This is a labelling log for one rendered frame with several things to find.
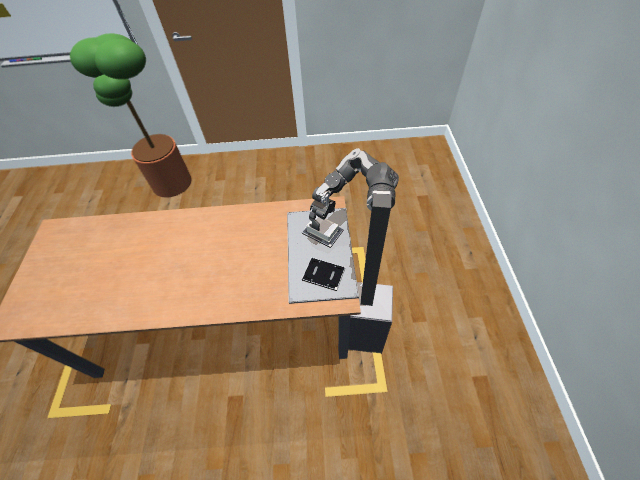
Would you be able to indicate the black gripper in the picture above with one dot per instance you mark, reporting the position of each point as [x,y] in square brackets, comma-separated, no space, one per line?
[321,210]

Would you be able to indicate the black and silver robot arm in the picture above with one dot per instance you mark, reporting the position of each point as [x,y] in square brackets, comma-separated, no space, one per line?
[377,174]

